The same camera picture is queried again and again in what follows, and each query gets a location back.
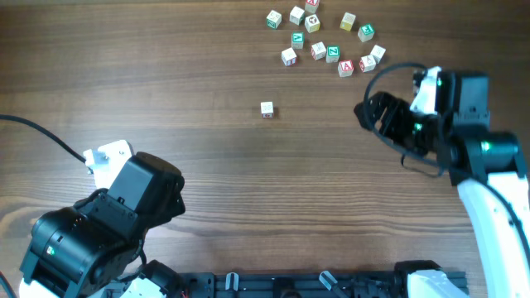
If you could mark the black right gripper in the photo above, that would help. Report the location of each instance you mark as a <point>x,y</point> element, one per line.
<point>390,126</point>

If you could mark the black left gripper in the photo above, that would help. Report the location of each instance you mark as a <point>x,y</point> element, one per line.
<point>174,209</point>

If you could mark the red A top block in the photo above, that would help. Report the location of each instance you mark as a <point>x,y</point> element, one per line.
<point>345,68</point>

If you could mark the green Z top block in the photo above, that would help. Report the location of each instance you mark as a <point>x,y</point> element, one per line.
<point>332,54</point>

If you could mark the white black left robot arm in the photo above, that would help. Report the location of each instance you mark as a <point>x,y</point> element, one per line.
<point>75,251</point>

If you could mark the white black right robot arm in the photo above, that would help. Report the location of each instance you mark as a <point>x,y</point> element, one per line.
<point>491,177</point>

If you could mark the blue P wooden block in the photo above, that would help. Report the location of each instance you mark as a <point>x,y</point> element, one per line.
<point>377,53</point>

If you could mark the red rim picture block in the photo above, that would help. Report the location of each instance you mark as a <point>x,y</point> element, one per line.
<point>367,63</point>

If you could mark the green E top block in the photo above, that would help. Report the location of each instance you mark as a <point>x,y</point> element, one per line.
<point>366,32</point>

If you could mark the yellow letter block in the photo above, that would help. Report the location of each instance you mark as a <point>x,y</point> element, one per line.
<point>347,21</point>

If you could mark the snail picture wooden block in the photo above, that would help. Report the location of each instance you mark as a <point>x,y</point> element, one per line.
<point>318,50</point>

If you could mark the yellow rim picture block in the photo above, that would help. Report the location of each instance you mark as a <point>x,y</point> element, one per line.
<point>312,23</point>

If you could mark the green V top block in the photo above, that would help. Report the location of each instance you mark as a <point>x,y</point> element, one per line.
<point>297,40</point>

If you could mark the red X top block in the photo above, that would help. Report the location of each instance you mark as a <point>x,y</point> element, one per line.
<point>311,6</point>

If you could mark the red I wooden block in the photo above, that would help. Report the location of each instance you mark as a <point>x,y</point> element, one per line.
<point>289,57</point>

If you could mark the green N side block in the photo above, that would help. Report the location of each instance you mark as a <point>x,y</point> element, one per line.
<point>297,15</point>

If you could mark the green letter block far left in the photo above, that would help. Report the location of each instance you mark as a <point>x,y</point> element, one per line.
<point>274,19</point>

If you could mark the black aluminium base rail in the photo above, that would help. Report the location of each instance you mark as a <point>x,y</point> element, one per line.
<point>358,284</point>

